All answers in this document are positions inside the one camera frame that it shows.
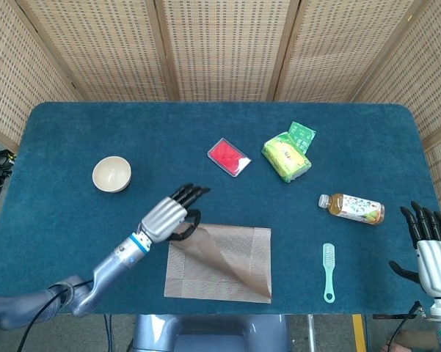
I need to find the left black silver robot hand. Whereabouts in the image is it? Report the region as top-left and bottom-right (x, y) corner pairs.
(139, 183), (212, 245)

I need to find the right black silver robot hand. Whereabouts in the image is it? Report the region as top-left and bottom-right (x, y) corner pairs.
(388, 200), (441, 298)

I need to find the beige round bowl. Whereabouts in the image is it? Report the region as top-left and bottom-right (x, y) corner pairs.
(92, 155), (132, 194)

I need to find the beige woven placemat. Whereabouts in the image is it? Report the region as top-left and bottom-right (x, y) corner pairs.
(164, 222), (272, 304)

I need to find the blue carpet table cover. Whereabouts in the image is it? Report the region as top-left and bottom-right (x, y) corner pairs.
(0, 101), (441, 316)

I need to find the clear case with red cards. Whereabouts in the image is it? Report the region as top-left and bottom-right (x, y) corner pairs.
(206, 137), (252, 180)

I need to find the yellow floor tape strip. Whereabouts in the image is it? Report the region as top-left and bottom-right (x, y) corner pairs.
(351, 314), (368, 352)

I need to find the tea bottle with printed label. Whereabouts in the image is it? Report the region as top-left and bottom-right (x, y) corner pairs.
(318, 193), (386, 225)

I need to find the mint green plastic brush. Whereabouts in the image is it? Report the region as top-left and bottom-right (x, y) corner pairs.
(322, 243), (337, 304)

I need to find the blue-grey robot torso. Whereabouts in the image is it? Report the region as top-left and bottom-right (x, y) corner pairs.
(127, 313), (293, 352)

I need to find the yellow green tissue pack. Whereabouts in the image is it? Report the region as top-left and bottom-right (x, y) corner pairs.
(260, 132), (313, 184)

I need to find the metal table leg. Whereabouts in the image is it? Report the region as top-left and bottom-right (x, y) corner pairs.
(305, 314), (316, 352)

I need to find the green sachet packet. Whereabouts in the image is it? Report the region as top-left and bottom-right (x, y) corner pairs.
(287, 121), (317, 155)

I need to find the woven bamboo screen panel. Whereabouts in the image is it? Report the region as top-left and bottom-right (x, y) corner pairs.
(153, 0), (302, 103)
(351, 0), (441, 235)
(0, 0), (81, 151)
(16, 0), (179, 103)
(271, 0), (426, 103)

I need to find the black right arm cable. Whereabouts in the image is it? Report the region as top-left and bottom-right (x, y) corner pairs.
(384, 300), (421, 352)

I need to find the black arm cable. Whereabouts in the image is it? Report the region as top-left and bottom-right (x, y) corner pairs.
(16, 279), (95, 352)
(384, 300), (421, 352)

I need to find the thin black floor cable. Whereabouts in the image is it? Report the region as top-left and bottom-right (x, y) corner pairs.
(103, 314), (113, 352)

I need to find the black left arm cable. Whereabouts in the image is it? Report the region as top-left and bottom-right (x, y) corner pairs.
(16, 279), (95, 352)

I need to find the black cable bundle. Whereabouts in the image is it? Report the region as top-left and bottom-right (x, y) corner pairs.
(0, 149), (18, 172)

